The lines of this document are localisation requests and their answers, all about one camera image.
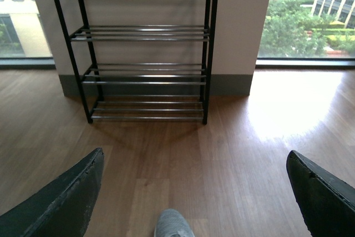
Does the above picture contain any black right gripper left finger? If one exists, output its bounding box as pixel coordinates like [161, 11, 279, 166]
[1, 148, 104, 236]

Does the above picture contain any black metal shoe rack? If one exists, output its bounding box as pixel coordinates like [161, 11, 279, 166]
[54, 0, 218, 123]

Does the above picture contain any grey knit sneaker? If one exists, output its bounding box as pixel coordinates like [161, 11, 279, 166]
[154, 209, 195, 237]

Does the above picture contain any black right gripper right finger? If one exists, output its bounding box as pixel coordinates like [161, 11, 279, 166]
[286, 150, 354, 236]

